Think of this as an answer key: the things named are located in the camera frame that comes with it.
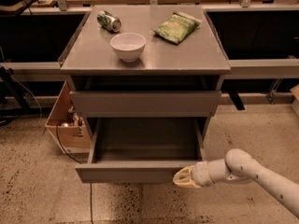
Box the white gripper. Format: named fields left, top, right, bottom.
left=173, top=161, right=214, bottom=189

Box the grey drawer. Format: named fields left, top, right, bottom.
left=76, top=118, right=204, bottom=183
left=70, top=91, right=221, bottom=118

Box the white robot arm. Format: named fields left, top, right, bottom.
left=173, top=148, right=299, bottom=217

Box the grey drawer cabinet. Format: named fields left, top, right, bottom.
left=61, top=5, right=230, bottom=132

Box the grey top drawer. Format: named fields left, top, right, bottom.
left=70, top=91, right=221, bottom=118

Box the wooden box with items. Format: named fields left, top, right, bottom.
left=45, top=82, right=91, bottom=153

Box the white ceramic bowl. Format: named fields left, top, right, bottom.
left=110, top=33, right=146, bottom=62

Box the green chip bag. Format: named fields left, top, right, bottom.
left=153, top=11, right=202, bottom=45

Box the green soda can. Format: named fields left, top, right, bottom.
left=97, top=10, right=121, bottom=33

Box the black floor cable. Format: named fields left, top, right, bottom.
left=55, top=122, right=95, bottom=224

